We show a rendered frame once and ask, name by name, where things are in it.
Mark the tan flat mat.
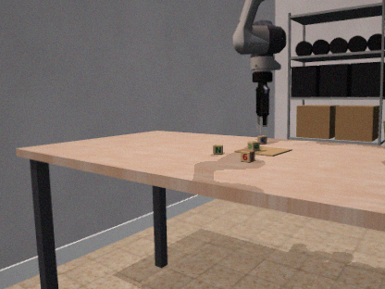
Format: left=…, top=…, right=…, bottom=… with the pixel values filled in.
left=236, top=146, right=292, bottom=157

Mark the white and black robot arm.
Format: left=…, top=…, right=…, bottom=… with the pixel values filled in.
left=233, top=0, right=286, bottom=72

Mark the wooden letter block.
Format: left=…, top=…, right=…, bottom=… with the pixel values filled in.
left=241, top=150, right=255, bottom=163
left=257, top=135, right=267, bottom=145
left=213, top=144, right=223, bottom=155
left=247, top=141, right=260, bottom=151

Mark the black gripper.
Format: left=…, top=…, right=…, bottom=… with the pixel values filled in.
left=253, top=72, right=272, bottom=134

